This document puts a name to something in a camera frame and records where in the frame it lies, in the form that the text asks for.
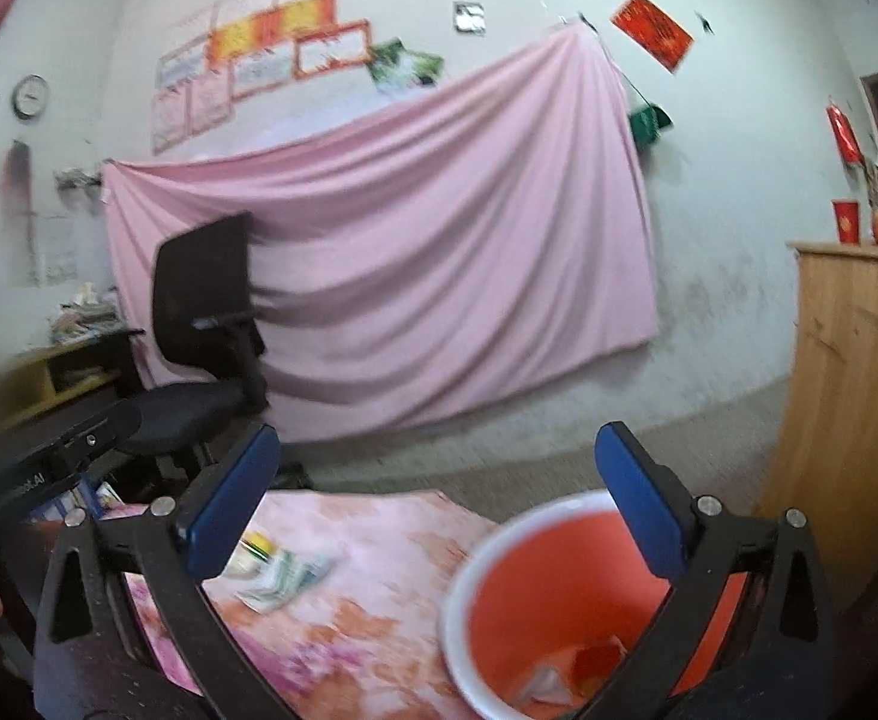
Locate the yellow low shelf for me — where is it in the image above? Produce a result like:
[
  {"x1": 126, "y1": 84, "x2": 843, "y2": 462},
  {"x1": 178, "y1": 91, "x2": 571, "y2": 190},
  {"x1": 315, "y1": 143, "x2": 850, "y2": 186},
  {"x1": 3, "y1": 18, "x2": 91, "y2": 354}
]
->
[{"x1": 2, "y1": 328, "x2": 145, "y2": 430}]

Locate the group of wall certificates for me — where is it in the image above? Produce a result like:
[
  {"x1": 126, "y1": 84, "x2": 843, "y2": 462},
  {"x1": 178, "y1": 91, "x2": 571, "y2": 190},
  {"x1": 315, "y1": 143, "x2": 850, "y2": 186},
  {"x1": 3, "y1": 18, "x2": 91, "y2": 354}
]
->
[{"x1": 150, "y1": 0, "x2": 422, "y2": 156}]

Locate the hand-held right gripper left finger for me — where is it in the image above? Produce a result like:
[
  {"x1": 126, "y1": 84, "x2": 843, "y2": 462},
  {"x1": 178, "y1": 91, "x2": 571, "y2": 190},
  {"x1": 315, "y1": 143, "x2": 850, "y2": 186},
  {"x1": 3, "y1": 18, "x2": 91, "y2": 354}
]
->
[{"x1": 34, "y1": 424, "x2": 297, "y2": 720}]

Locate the pink wall cloth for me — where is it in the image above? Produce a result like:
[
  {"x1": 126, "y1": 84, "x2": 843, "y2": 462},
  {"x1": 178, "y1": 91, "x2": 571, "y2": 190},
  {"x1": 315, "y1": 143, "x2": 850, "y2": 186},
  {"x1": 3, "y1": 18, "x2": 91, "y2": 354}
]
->
[{"x1": 101, "y1": 19, "x2": 662, "y2": 445}]

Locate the green wall poster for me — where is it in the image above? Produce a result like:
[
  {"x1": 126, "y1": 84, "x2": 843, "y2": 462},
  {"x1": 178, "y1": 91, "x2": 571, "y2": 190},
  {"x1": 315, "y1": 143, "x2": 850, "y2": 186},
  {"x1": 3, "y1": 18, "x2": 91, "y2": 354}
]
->
[{"x1": 367, "y1": 39, "x2": 444, "y2": 95}]

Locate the pink floral blanket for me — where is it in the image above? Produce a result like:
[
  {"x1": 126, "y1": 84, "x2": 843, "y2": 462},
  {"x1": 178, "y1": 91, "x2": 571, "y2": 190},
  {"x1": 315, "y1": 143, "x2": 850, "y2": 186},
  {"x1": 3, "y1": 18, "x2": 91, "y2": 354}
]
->
[{"x1": 101, "y1": 490, "x2": 501, "y2": 720}]

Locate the small wall rack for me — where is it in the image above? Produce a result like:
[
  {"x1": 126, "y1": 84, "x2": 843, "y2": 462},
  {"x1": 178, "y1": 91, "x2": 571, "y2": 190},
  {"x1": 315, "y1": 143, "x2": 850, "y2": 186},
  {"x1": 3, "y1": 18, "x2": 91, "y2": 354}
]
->
[{"x1": 54, "y1": 165, "x2": 107, "y2": 193}]

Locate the red bucket with white rim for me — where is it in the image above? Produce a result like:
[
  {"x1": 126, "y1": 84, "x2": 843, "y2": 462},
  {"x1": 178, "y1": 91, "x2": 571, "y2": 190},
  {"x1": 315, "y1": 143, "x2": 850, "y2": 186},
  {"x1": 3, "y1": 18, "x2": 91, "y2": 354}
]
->
[{"x1": 439, "y1": 491, "x2": 755, "y2": 720}]

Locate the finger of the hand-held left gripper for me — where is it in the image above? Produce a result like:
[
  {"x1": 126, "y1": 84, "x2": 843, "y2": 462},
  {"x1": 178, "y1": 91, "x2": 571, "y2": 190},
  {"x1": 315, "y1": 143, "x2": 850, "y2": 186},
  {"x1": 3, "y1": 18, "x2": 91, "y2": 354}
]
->
[{"x1": 34, "y1": 400, "x2": 142, "y2": 470}]

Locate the white paper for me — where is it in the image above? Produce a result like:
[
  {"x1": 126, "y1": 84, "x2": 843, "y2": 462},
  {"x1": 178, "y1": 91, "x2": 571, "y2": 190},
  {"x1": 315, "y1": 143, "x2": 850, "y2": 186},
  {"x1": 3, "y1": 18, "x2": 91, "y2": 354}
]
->
[{"x1": 520, "y1": 661, "x2": 584, "y2": 707}]

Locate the wooden cabinet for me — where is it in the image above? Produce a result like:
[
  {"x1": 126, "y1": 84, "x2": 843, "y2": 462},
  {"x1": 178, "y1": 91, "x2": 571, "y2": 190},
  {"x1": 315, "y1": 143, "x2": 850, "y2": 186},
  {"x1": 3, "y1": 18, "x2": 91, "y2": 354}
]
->
[{"x1": 755, "y1": 240, "x2": 878, "y2": 605}]

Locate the red cup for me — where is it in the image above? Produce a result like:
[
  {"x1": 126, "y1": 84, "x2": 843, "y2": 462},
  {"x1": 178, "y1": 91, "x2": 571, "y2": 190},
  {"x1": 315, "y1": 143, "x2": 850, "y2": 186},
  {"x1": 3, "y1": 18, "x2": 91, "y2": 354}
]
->
[{"x1": 832, "y1": 199, "x2": 863, "y2": 245}]

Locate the round wall clock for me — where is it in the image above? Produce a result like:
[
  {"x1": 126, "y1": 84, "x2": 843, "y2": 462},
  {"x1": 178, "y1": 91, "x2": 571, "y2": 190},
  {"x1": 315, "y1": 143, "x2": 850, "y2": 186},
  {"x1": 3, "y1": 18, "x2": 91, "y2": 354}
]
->
[{"x1": 11, "y1": 74, "x2": 51, "y2": 120}]

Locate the green and white wrapper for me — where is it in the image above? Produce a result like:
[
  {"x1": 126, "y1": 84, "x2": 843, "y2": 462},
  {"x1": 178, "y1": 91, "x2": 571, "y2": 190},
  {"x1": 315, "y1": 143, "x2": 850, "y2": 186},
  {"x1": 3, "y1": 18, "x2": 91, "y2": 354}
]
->
[{"x1": 235, "y1": 549, "x2": 336, "y2": 614}]

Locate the dark hanging brush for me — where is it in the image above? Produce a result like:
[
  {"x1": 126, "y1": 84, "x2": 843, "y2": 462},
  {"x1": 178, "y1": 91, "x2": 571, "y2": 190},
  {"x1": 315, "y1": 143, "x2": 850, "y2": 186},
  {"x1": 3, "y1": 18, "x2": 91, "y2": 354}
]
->
[{"x1": 2, "y1": 140, "x2": 36, "y2": 205}]

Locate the red hanging ornament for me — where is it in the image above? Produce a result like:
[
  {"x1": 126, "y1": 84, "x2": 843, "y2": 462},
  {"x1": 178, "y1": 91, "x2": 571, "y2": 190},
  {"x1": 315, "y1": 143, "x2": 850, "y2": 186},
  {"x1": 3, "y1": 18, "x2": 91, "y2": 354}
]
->
[{"x1": 826, "y1": 100, "x2": 866, "y2": 166}]

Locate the pile of papers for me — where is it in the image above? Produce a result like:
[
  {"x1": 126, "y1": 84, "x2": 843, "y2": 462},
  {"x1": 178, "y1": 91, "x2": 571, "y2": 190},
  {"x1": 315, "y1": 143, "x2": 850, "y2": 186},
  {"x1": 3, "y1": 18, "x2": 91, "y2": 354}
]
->
[{"x1": 49, "y1": 283, "x2": 122, "y2": 347}]

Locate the red paper wall sign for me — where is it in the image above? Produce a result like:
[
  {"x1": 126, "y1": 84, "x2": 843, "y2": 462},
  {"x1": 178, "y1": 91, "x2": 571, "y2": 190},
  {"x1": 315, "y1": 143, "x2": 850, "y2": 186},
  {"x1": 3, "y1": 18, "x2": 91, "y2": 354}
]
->
[{"x1": 609, "y1": 0, "x2": 696, "y2": 75}]

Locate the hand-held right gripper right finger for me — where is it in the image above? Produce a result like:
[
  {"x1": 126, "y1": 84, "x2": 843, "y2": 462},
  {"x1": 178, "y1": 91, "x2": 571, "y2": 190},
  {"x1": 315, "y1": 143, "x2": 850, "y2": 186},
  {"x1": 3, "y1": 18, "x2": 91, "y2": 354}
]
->
[{"x1": 578, "y1": 422, "x2": 836, "y2": 720}]

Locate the black office chair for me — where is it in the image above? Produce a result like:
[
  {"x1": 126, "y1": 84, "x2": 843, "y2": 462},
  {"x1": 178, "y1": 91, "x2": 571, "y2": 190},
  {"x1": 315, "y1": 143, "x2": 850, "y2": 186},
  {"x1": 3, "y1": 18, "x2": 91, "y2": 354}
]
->
[{"x1": 98, "y1": 211, "x2": 314, "y2": 497}]

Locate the green hanging cloth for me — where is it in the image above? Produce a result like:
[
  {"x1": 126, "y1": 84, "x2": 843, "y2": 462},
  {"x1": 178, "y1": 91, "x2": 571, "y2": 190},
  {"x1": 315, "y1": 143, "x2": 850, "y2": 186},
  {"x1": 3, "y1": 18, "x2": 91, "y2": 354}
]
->
[{"x1": 628, "y1": 105, "x2": 673, "y2": 150}]

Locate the wall calendar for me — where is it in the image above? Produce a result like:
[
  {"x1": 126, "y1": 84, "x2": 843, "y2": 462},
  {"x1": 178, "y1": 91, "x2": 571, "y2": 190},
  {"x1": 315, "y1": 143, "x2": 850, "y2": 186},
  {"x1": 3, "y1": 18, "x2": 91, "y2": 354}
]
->
[{"x1": 30, "y1": 214, "x2": 78, "y2": 287}]

